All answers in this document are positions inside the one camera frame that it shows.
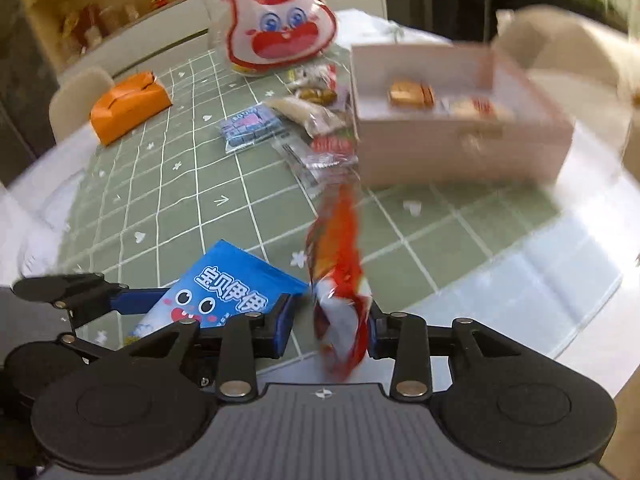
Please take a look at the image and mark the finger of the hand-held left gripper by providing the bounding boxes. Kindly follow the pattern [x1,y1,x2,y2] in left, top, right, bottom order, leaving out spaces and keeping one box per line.
[50,273,173,328]
[57,332,138,363]

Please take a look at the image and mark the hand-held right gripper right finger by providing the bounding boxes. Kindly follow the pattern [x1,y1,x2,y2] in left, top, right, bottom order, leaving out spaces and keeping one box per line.
[366,300,508,402]

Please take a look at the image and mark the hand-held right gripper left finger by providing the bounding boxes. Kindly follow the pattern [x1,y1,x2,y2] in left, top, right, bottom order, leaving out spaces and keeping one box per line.
[127,292,296,402]

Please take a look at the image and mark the blue cartoon-face snack packet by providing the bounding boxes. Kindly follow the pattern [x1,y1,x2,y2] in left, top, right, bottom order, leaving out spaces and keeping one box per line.
[122,240,310,356]

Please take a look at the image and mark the pink cardboard box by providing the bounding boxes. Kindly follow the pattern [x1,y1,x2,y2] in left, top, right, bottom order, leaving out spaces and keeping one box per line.
[349,42,576,188]

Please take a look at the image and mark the blue pig-print snack packet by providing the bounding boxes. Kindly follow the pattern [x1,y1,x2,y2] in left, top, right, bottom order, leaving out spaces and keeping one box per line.
[217,102,291,155]

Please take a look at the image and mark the clear packet of beige snacks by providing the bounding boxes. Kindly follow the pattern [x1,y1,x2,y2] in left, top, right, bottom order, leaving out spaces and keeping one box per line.
[265,96,348,137]

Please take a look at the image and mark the green grid tablecloth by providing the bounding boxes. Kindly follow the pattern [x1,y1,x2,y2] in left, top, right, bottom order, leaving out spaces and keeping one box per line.
[10,40,626,376]

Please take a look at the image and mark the long clear packet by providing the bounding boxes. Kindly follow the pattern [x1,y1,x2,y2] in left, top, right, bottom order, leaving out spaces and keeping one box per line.
[272,140,326,198]

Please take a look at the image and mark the orange tissue box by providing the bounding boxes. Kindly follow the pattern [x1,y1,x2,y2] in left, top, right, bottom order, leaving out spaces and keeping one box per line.
[90,71,173,147]

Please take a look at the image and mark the beige dining chair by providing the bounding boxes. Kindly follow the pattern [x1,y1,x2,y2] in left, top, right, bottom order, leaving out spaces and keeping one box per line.
[49,67,116,143]

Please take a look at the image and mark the small orange brown snack packet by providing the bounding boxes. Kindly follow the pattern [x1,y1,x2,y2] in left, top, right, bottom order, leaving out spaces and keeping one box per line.
[387,79,436,108]

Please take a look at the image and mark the rabbit-shaped snack bag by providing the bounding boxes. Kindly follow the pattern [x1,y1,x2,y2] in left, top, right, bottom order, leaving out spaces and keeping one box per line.
[217,0,338,77]

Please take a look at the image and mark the beige covered chair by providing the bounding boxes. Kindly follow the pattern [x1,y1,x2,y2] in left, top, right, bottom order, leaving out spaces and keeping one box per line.
[492,5,640,181]

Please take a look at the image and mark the wooden wall shelf unit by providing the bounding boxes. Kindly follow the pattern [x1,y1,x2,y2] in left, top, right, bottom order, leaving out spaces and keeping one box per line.
[15,0,386,78]

